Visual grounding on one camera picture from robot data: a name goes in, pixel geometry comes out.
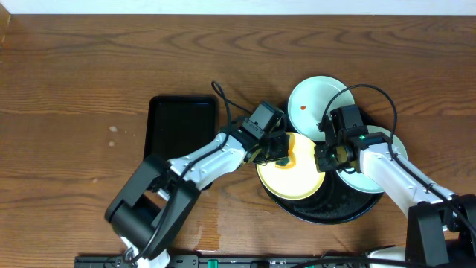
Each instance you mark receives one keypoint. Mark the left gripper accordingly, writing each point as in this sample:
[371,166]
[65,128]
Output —
[277,147]

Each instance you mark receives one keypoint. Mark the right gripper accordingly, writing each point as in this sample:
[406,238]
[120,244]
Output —
[322,163]

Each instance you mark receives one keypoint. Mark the green and yellow sponge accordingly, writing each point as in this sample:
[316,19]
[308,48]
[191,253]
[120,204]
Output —
[288,154]

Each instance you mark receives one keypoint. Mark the yellow plate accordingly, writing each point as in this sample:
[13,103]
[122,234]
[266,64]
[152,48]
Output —
[295,177]

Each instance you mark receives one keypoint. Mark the light blue plate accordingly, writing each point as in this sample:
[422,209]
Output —
[359,182]
[307,103]

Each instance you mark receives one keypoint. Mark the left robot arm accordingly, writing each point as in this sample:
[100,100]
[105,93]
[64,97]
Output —
[151,208]

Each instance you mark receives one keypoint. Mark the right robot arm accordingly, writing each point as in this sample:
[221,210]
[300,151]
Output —
[441,224]

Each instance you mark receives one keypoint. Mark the black round tray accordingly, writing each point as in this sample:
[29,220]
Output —
[333,203]

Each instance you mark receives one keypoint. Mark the black rectangular tray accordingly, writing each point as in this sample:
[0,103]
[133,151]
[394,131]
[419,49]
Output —
[179,125]

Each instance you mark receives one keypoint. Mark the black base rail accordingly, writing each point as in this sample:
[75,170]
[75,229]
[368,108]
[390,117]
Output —
[188,261]

